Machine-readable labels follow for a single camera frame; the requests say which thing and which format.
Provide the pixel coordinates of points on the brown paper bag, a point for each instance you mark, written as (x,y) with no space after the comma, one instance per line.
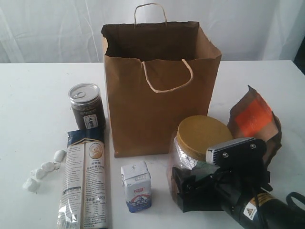
(156,74)

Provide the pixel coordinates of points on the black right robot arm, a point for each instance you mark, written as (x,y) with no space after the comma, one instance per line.
(268,212)

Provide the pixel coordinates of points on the white marshmallow top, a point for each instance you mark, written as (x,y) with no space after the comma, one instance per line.
(59,156)

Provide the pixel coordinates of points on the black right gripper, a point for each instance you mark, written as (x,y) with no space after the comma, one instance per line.
(223,190)

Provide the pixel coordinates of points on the white marshmallow bottom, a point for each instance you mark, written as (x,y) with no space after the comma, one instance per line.
(31,185)

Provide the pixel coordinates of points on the white backdrop curtain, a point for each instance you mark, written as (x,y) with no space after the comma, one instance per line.
(69,30)

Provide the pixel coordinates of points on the dark tea can silver lid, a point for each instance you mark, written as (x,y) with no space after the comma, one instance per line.
(86,103)

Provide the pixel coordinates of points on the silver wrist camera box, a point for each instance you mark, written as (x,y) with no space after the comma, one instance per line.
(240,154)

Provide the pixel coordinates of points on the clear jar yellow lid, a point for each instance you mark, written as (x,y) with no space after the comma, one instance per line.
(189,143)

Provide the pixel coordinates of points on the brown pouch orange label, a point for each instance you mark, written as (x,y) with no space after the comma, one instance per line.
(252,117)

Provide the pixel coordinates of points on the small white blue milk carton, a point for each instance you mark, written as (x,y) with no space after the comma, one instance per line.
(136,183)

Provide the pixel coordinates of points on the white marshmallow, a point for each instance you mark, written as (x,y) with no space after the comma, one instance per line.
(31,185)
(49,166)
(59,156)
(38,174)

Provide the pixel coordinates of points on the long pasta packet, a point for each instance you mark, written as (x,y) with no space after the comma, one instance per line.
(83,197)

